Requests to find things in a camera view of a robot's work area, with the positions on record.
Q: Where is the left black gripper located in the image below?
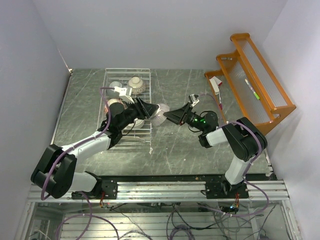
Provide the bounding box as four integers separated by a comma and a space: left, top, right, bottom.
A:
118, 97, 159, 131

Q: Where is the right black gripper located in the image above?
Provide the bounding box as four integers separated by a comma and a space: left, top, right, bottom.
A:
163, 102, 206, 133

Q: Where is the purple striped bowl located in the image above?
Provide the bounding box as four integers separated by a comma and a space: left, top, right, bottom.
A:
149, 103, 170, 126

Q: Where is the white wire dish rack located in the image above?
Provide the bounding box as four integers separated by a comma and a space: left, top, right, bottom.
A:
97, 67, 154, 146

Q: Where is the red patterned bowl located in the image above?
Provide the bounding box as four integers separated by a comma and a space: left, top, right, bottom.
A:
104, 98, 125, 112

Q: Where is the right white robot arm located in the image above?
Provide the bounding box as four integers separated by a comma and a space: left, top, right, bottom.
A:
163, 103, 268, 198

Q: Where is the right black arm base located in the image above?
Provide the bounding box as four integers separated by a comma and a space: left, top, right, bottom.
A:
200, 177, 249, 199

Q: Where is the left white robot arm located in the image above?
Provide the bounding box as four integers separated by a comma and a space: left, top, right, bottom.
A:
30, 98, 160, 201

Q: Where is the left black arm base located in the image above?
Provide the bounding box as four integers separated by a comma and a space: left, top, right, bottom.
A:
69, 172, 118, 200

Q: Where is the orange wooden shelf rack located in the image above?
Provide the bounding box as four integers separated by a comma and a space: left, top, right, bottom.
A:
204, 33, 296, 135

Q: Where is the beige patterned bowl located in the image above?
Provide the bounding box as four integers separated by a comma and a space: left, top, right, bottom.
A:
128, 76, 146, 95

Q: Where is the grey ceramic bowl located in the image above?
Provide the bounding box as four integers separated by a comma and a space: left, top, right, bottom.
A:
107, 81, 123, 99

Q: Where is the red marker pen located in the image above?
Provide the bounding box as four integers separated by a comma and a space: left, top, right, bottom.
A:
217, 92, 223, 110

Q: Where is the white red eraser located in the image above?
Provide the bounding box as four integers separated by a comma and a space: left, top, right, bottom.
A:
209, 76, 222, 95

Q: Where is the green tipped marker pen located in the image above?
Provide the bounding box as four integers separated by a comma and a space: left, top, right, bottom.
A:
244, 78, 260, 100

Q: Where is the white handled soup bowl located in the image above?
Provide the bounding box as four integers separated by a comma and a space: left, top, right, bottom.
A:
125, 118, 145, 130

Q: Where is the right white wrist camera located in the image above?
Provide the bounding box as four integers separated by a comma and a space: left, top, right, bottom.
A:
188, 94, 200, 108

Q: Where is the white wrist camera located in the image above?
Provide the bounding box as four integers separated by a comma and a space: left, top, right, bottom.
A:
188, 94, 200, 108
115, 86, 134, 103

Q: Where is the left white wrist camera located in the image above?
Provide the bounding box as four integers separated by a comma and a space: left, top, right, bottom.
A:
115, 86, 134, 103

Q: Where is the aluminium mounting rail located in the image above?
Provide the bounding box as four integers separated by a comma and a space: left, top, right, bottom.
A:
27, 179, 288, 203

